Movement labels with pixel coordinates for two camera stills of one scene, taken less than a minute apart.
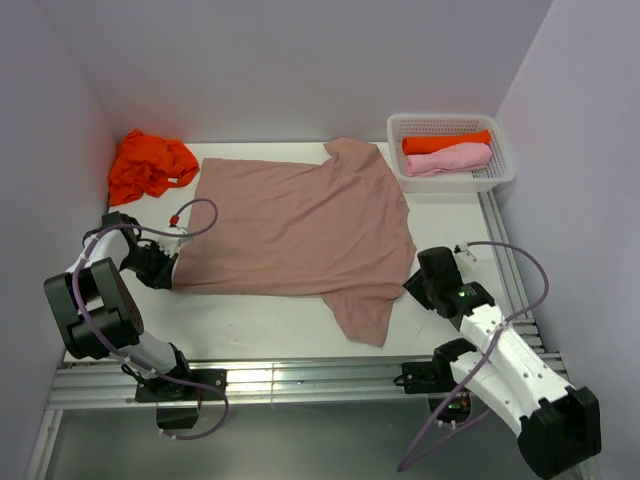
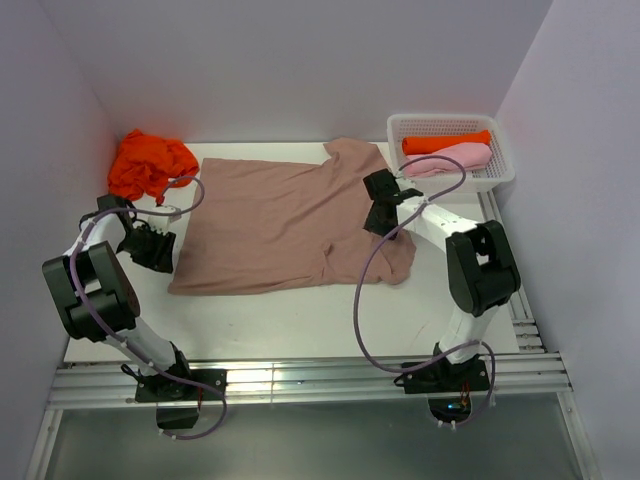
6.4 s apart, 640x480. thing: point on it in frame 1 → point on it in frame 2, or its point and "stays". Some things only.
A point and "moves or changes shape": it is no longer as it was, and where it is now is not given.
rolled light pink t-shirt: [460, 156] stays
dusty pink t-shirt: [339, 231] moves or changes shape
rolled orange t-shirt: [420, 145] stays
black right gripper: [414, 283] → [371, 221]
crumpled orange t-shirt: [147, 164] stays
